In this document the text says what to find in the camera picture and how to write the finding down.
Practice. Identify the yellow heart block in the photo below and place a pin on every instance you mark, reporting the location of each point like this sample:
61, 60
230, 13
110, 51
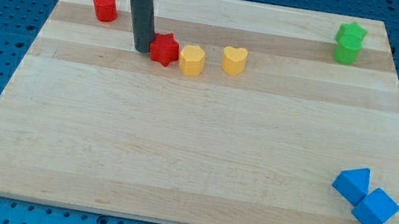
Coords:
234, 60

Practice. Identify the yellow hexagon block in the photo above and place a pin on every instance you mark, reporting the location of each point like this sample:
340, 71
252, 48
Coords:
192, 60

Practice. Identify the red star block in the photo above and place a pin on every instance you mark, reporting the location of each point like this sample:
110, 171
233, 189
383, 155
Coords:
164, 49

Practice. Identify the wooden board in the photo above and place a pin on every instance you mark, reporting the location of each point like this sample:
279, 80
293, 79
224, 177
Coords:
89, 123

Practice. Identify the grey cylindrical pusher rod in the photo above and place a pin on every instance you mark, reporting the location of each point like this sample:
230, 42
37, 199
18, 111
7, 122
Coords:
142, 14

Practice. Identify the red cylinder block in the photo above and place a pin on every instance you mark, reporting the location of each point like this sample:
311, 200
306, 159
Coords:
105, 10

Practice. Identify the green cylinder block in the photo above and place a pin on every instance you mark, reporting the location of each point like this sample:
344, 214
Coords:
347, 50

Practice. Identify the blue triangle block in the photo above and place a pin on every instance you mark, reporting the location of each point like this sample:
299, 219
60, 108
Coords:
353, 184

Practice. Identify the green star block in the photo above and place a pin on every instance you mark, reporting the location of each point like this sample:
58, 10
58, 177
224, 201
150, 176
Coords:
351, 30

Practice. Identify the blue cube block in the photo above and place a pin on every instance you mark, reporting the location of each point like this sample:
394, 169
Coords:
376, 208

